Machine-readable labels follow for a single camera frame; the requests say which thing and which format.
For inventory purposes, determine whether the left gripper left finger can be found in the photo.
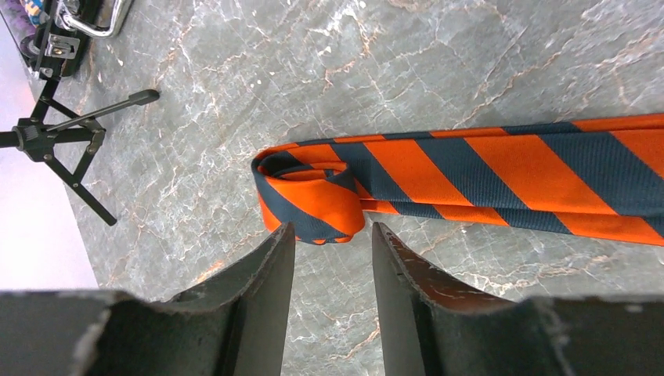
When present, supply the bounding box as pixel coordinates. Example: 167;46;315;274
1;224;295;375

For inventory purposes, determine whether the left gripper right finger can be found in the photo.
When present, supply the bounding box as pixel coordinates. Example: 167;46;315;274
372;222;663;375

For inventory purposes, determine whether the orange navy striped tie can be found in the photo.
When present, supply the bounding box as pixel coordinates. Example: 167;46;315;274
251;114;663;246

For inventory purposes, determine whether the pink microphone on tripod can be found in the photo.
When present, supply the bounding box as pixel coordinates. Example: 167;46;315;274
1;78;160;226

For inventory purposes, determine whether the black poker chip case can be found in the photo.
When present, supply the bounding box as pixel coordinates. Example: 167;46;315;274
1;0;132;79

